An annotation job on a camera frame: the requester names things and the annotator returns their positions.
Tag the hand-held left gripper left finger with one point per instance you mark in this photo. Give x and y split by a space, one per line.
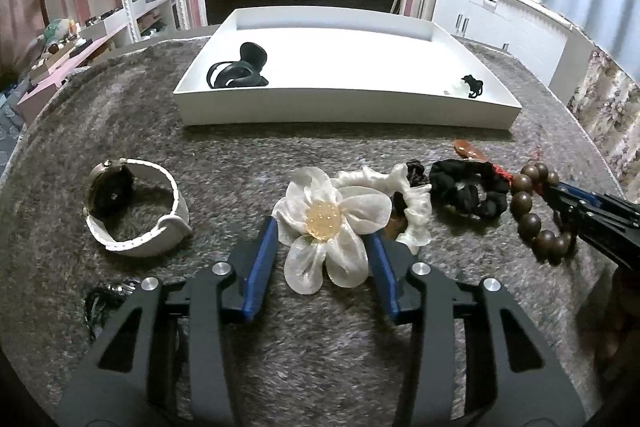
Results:
260 267

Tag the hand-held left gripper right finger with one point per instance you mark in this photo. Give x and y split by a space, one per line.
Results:
382 277

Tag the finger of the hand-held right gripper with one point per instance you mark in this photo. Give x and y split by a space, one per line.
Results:
610 237
575 194

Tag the white satin scrunchie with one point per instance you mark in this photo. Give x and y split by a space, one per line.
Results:
417 217

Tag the white fabric flower hair clip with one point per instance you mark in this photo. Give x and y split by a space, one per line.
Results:
325 217

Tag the black scrunchie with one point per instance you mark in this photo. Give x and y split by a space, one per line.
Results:
450 192

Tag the brown hair clip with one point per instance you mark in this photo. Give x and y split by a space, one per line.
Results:
467 150

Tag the white rectangular tray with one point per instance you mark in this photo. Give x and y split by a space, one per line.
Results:
350 67

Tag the floral cloth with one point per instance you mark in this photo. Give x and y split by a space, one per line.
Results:
610 107

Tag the grey fuzzy mat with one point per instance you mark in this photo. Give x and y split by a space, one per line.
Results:
250 147

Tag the translucent pale hair clip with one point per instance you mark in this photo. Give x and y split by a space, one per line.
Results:
456 91

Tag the white cabinet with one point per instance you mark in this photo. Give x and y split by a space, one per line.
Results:
500 22

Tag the black hair claw clip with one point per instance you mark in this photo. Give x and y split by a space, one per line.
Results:
237 74

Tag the pink shelf unit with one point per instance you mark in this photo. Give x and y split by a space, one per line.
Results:
75 57

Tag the pale green plush toy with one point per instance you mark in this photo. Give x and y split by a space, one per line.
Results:
60 29

